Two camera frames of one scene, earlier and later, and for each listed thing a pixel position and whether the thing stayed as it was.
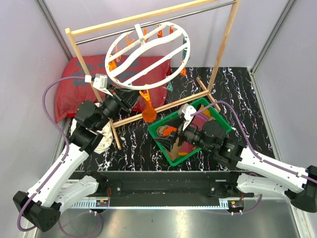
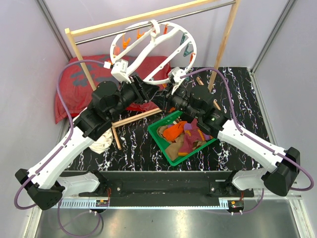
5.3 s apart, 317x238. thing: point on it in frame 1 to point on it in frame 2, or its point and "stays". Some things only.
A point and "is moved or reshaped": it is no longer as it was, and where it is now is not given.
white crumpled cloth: x=106 y=140 stays
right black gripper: x=167 y=142 to x=161 y=100
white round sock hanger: x=150 y=56 is moved or reshaped
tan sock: x=173 y=153 stays
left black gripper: x=130 y=96 to x=149 y=90
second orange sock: x=167 y=132 stays
